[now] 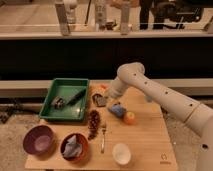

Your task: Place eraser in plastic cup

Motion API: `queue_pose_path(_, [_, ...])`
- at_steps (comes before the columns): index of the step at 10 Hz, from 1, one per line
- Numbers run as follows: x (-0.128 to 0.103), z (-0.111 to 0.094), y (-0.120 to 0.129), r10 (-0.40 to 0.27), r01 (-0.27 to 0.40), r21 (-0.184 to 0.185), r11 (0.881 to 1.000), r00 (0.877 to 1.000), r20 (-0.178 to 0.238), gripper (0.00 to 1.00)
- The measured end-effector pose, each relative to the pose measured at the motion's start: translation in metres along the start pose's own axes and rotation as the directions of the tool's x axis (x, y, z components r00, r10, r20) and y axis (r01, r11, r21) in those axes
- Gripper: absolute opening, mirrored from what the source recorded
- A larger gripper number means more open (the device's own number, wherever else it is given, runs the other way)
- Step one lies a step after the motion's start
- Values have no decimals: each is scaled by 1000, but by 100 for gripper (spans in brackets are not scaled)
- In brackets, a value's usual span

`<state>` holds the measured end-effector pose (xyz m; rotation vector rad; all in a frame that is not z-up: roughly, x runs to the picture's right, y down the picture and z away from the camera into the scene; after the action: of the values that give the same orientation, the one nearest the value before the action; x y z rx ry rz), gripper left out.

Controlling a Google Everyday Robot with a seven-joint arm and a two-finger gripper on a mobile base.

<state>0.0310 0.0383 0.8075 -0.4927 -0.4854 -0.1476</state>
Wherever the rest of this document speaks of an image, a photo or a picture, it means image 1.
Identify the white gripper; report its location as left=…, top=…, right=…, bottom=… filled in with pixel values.
left=106, top=78, right=129, bottom=99

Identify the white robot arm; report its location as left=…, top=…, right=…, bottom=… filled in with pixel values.
left=107, top=62, right=213, bottom=171

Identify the blue eraser sponge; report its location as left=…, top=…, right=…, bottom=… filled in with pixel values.
left=108, top=103, right=127, bottom=118

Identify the small metal cup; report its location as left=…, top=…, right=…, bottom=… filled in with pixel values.
left=92, top=93, right=107, bottom=107

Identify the white plastic cup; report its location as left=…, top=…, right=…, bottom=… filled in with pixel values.
left=112, top=143, right=131, bottom=165

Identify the orange carrot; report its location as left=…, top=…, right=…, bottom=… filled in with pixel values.
left=98, top=84, right=108, bottom=91

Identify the orange fruit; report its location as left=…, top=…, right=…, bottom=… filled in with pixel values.
left=123, top=112, right=135, bottom=125

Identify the dark grape bunch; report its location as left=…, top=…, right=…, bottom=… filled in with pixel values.
left=88, top=110, right=101, bottom=140

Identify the silver fork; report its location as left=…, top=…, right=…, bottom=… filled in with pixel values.
left=101, top=123, right=107, bottom=154

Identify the black marker pen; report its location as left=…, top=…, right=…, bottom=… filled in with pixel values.
left=67, top=89, right=86, bottom=105

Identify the green plastic tray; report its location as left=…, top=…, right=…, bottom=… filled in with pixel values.
left=39, top=78, right=89, bottom=122

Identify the small dark metal clip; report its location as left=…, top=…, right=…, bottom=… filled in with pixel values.
left=51, top=96, right=65, bottom=109

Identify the red bowl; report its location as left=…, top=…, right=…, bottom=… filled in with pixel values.
left=60, top=133, right=89, bottom=163

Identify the grey crumpled cloth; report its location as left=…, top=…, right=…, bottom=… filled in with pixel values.
left=62, top=135, right=82, bottom=158

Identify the purple bowl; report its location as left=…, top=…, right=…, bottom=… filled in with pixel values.
left=23, top=125, right=54, bottom=155

